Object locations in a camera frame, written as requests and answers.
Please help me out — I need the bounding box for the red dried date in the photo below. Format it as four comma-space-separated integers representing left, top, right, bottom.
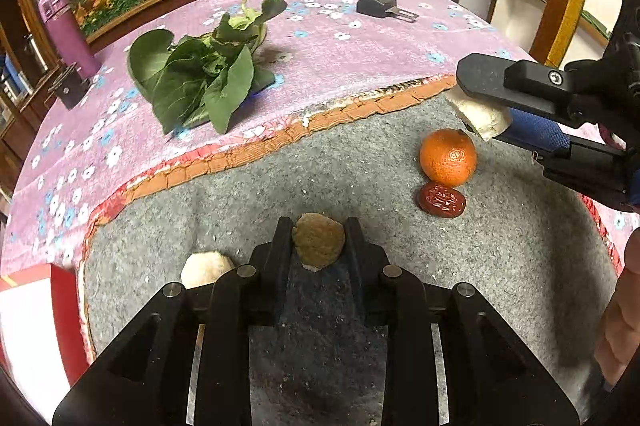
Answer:
416, 182, 467, 221

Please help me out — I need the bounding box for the pale bread piece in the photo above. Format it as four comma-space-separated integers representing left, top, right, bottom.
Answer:
180, 252, 236, 289

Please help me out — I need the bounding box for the small black cylindrical holder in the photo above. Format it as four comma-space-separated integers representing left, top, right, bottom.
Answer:
47, 62, 91, 109

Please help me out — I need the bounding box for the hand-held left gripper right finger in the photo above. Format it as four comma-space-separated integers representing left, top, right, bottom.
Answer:
344, 216, 582, 426

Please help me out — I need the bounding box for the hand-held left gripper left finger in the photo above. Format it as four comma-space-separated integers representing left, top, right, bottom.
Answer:
52, 216, 296, 426

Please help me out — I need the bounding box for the leafy green vegetable bunch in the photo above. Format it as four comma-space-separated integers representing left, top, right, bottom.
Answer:
127, 0, 290, 137

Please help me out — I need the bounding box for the orange tangerine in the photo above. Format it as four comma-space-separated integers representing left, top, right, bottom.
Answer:
419, 128, 479, 187

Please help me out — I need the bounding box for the black car key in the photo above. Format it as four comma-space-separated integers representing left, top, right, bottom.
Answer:
356, 0, 419, 25

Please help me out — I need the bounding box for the person's right hand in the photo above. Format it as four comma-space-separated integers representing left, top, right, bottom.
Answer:
594, 243, 640, 387

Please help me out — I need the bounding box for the white peeled tuber piece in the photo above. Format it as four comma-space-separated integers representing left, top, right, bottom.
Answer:
447, 93, 514, 142

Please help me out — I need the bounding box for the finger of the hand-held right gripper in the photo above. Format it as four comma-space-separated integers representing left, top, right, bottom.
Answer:
455, 53, 602, 127
500, 110, 630, 207

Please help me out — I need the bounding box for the brown round cookie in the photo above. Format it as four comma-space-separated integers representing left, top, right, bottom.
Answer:
291, 213, 347, 272

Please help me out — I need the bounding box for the purple thermos bottle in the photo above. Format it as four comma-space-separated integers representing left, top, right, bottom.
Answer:
38, 0, 103, 79

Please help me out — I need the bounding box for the grey felt mat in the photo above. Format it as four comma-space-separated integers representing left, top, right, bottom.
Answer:
75, 73, 627, 426

